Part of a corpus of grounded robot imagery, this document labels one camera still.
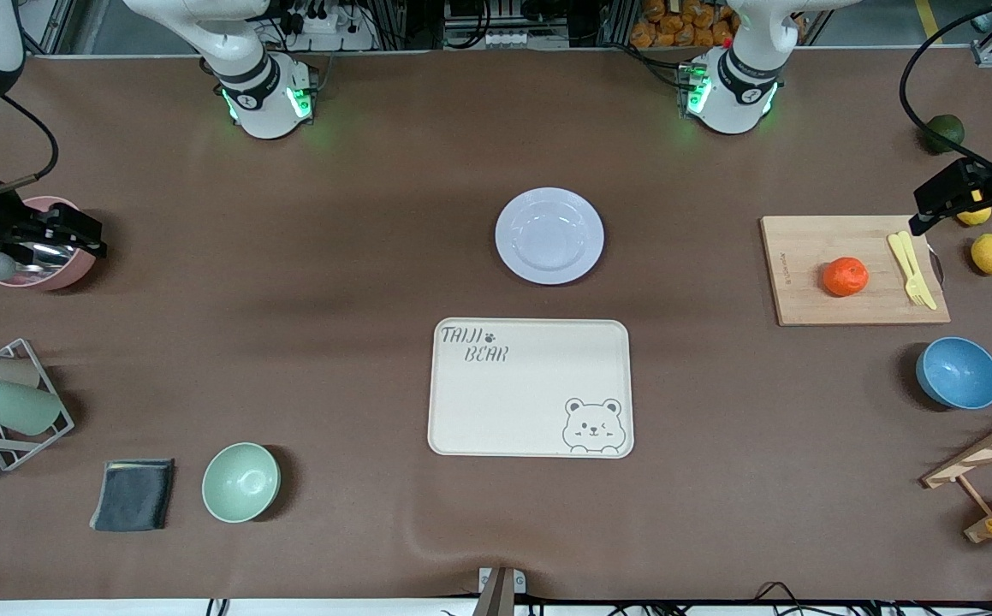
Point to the orange mandarin fruit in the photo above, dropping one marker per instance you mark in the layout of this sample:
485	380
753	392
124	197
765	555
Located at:
846	276

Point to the mint green cup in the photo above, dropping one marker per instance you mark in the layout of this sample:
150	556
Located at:
16	406

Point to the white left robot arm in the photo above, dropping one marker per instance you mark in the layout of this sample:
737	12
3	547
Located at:
735	94

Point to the white power strip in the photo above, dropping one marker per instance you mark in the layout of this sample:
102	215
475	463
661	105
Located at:
324	30

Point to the wooden mug rack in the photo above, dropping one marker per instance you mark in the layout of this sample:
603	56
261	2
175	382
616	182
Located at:
988	449

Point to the pink bowl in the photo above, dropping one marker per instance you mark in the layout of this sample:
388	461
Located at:
72	267

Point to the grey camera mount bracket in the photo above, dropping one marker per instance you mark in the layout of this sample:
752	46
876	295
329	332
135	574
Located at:
500	586

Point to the yellow plastic fork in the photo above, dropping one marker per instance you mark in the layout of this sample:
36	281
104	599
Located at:
915	282

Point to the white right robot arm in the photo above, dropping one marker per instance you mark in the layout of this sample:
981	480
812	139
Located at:
264	94

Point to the dark grey folded cloth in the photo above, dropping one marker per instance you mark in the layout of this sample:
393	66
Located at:
132	494

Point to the wooden cutting board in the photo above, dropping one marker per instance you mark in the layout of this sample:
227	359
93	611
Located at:
812	291

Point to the yellow plastic fork and knife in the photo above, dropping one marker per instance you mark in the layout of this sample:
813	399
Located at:
896	248

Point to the dark green lime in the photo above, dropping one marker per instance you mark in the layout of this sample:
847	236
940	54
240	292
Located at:
945	133

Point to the white round plate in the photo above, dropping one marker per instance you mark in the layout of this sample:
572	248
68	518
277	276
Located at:
549	236

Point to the pile of orange fruits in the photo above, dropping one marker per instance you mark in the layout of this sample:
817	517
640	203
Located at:
684	26

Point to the silver metal scoop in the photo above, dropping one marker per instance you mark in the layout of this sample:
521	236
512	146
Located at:
38	257

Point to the blue bowl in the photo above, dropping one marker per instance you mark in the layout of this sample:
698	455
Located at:
959	373

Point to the cream tray with bear print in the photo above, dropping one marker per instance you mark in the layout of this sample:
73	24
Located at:
513	402

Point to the light green bowl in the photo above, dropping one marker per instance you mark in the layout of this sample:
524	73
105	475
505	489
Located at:
240	482

